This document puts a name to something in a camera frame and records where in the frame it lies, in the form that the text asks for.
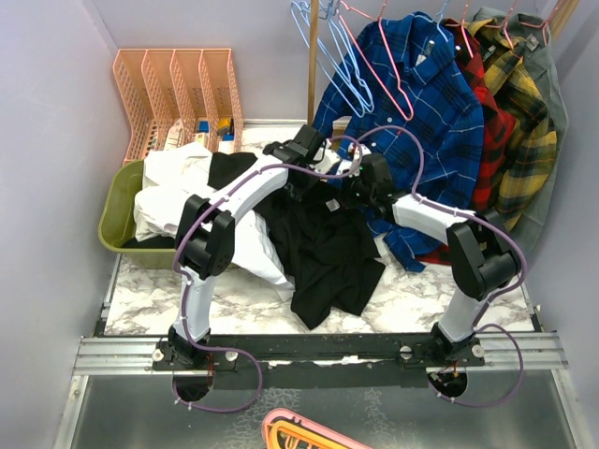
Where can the white shirt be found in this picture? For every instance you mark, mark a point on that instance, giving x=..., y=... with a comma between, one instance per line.
x=170, y=177

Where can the black shirt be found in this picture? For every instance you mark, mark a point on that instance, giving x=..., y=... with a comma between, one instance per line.
x=319, y=254

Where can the aluminium frame rail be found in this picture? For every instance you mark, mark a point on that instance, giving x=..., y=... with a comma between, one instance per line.
x=520, y=398

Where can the blue item in organizer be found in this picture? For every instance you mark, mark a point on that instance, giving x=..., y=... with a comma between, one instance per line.
x=203, y=127

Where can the yellow black item in organizer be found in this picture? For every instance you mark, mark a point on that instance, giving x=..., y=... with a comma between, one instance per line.
x=225, y=127

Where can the wooden clothes rack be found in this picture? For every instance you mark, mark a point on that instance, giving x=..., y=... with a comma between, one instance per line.
x=312, y=70

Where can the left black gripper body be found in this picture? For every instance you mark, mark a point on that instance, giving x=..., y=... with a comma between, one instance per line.
x=297, y=189

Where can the grey shirt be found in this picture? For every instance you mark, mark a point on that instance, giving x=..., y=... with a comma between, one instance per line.
x=538, y=59

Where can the blue plaid shirt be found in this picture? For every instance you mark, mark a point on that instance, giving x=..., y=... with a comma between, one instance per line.
x=408, y=101

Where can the pink perforated file organizer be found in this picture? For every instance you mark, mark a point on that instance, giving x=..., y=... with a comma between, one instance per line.
x=162, y=87

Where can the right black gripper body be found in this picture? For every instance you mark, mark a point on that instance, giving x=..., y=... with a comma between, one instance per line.
x=357, y=194

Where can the blue wire hanger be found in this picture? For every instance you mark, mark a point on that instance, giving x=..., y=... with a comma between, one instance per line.
x=332, y=50
x=440, y=23

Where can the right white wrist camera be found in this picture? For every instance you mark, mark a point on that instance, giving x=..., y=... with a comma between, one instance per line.
x=358, y=153

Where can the green plastic basket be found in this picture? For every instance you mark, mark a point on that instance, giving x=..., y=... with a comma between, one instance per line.
x=121, y=220

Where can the red plaid shirt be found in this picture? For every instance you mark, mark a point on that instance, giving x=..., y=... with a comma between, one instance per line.
x=486, y=131

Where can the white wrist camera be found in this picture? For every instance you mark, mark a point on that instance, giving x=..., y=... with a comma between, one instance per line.
x=330, y=159
x=358, y=153

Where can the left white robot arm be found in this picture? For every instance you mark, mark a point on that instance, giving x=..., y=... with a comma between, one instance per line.
x=187, y=337

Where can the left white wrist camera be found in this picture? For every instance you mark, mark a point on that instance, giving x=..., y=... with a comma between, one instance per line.
x=330, y=159

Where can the pink orange object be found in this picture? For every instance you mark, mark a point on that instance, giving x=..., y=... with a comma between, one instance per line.
x=282, y=428

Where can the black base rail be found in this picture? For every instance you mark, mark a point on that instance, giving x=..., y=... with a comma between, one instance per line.
x=306, y=361

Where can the yellow plaid shirt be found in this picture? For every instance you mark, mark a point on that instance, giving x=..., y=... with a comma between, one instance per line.
x=531, y=150

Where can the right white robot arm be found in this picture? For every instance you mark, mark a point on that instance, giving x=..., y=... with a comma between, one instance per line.
x=482, y=259

